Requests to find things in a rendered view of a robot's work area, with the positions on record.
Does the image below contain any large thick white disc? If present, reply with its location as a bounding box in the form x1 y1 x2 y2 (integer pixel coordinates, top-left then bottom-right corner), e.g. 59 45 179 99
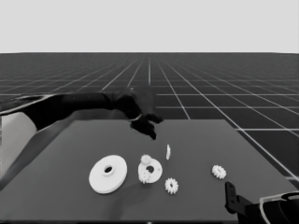
88 154 128 195

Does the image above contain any white round gear carrier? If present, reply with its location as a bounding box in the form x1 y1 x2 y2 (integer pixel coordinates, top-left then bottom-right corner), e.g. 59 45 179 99
137 157 164 185

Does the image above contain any small white toothed gear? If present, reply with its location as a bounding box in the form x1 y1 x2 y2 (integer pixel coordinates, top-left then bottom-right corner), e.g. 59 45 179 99
139 153 153 166
137 170 151 185
211 164 227 180
164 177 179 195

